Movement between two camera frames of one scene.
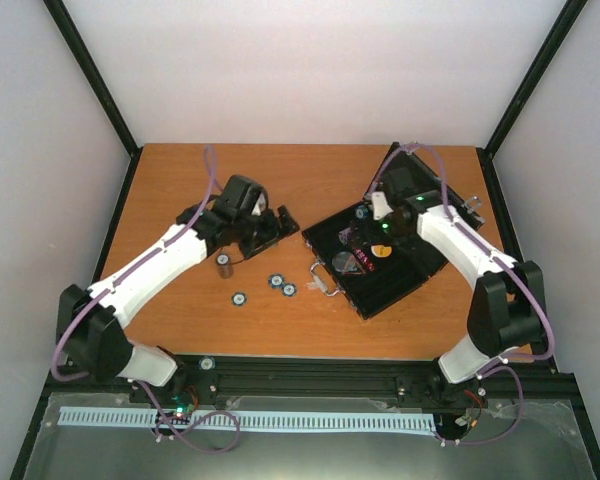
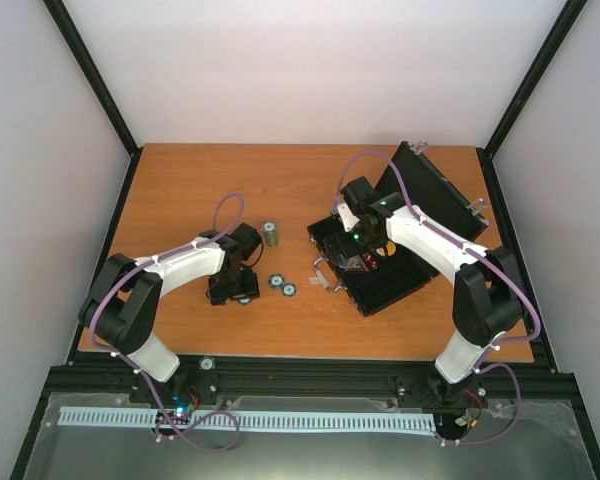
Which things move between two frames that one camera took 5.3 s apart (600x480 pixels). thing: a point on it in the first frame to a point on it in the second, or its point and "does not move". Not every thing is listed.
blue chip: (289, 289) does not move
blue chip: (276, 281) does not move
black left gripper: (275, 234) to (250, 290)
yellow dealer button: (381, 251) does not move
